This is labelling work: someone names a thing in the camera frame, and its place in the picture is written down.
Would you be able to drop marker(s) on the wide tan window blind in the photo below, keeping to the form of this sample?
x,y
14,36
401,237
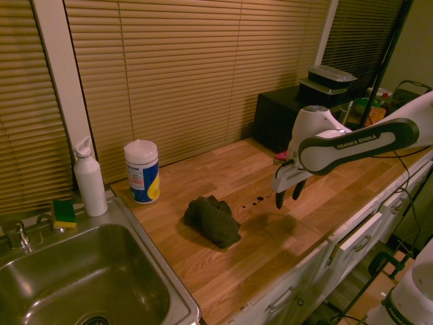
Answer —
x,y
189,78

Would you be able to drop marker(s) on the white open drawer front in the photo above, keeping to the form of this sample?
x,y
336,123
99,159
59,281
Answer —
x,y
362,230

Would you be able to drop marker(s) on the chrome kitchen faucet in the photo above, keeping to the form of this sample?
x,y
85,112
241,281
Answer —
x,y
15,233

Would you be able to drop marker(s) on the white plastic tub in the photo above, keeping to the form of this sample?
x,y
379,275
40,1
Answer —
x,y
380,93

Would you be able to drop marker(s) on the disinfecting wipes canister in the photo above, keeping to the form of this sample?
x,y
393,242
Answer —
x,y
142,172

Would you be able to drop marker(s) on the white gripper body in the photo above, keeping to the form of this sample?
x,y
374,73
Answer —
x,y
287,179

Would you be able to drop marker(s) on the dark window blind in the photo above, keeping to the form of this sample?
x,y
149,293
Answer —
x,y
358,40

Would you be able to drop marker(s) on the black food container clear lid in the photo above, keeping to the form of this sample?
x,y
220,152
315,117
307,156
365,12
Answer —
x,y
318,89
333,76

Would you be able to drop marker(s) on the white window frame post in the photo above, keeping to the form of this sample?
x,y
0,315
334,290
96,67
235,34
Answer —
x,y
64,84
325,34

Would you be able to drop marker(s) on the dark liquid spill drops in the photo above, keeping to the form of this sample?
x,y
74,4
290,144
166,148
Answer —
x,y
260,198

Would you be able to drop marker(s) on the stainless steel sink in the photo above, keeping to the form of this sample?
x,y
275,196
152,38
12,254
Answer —
x,y
84,271

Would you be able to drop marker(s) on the green and yellow sponge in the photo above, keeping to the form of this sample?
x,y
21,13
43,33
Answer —
x,y
63,213

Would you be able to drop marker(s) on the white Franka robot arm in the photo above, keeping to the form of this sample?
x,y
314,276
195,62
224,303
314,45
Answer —
x,y
338,149

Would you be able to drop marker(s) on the dark cloth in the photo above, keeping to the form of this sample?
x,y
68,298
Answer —
x,y
213,221

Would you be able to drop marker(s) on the green lidded container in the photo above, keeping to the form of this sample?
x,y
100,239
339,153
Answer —
x,y
362,103

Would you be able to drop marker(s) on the narrow tan window blind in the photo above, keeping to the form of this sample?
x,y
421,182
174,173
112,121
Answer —
x,y
23,118

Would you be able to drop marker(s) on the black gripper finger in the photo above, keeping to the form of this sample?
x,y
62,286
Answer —
x,y
298,189
280,200

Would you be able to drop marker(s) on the metal cabinet knob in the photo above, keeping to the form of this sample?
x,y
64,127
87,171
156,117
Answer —
x,y
300,301

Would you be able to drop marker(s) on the black clamp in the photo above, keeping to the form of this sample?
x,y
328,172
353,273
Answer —
x,y
384,264

